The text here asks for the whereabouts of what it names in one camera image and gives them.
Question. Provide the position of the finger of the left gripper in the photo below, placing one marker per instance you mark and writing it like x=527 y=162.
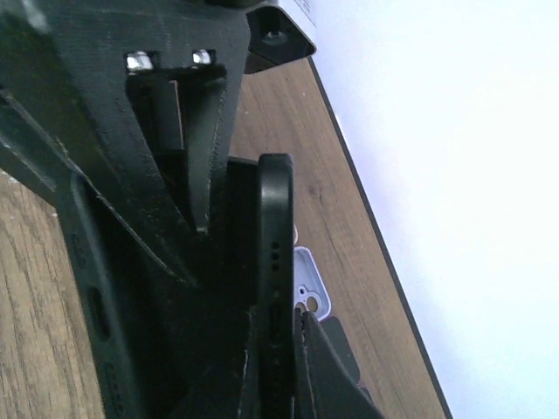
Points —
x=109 y=209
x=206 y=135

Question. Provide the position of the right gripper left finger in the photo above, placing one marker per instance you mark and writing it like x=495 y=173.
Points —
x=224 y=370

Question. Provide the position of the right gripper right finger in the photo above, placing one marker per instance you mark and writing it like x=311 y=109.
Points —
x=322 y=386

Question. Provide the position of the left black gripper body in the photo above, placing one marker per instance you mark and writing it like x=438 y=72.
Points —
x=104 y=82

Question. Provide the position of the lilac phone case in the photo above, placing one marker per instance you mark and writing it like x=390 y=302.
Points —
x=309 y=290

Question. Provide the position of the black phone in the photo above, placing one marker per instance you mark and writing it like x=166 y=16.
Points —
x=275 y=285
x=339 y=340

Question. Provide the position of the black phone case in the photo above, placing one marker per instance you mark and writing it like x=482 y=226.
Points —
x=120 y=292

